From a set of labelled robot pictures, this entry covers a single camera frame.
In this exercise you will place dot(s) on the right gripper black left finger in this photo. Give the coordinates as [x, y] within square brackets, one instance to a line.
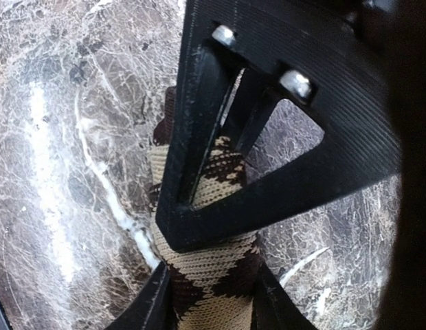
[152, 308]

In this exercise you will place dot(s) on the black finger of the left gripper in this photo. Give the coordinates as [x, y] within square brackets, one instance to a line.
[237, 60]

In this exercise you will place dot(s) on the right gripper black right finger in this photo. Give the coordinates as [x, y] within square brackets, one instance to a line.
[272, 307]

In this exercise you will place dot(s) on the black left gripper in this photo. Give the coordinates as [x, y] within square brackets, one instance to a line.
[398, 30]

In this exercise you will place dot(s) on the brown argyle sock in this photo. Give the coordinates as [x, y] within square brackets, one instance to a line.
[212, 288]

